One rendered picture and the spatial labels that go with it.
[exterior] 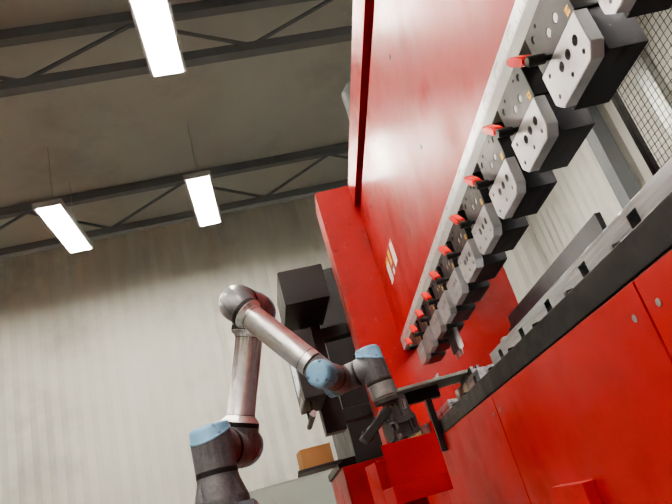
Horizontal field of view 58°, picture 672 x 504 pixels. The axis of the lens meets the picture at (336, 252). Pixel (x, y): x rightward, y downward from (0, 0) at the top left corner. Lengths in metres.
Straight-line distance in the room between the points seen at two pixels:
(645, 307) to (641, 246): 0.08
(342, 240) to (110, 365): 6.66
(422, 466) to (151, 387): 7.79
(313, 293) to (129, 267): 6.87
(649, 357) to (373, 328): 2.37
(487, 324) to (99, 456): 6.98
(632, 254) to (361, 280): 2.49
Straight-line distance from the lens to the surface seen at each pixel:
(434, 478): 1.72
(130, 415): 9.29
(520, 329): 1.54
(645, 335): 0.82
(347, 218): 3.33
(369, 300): 3.15
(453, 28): 1.49
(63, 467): 9.45
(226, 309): 1.83
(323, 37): 6.37
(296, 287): 3.34
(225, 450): 1.79
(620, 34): 1.02
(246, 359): 1.92
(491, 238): 1.49
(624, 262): 0.81
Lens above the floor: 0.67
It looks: 23 degrees up
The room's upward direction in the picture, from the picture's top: 16 degrees counter-clockwise
